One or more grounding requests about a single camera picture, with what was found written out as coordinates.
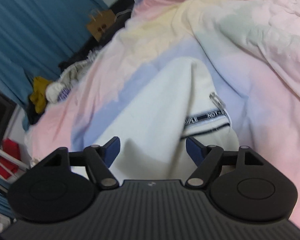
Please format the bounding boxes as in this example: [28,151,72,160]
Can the white clothes pile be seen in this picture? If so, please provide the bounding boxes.
[45,50,99,104]

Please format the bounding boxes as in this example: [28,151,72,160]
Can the pastel rainbow bed sheet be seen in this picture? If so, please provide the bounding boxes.
[28,5,300,227]

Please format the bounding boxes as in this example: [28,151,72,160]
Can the metal drying rack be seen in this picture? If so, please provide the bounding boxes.
[0,142,31,193]

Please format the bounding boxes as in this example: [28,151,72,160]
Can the white sweatpants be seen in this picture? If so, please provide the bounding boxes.
[85,57,239,181]

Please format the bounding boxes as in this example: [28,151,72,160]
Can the brown paper bag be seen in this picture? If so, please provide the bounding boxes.
[86,10,115,42]

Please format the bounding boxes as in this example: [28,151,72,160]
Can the red cloth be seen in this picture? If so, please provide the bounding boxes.
[0,138,21,180]

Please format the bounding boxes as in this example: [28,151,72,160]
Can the blue curtain right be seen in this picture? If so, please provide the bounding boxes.
[0,0,109,131]

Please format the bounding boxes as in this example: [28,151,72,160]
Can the mustard yellow garment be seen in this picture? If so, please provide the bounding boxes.
[29,76,52,114]

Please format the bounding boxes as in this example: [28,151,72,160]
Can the pastel rainbow duvet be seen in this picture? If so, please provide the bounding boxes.
[134,0,300,98]

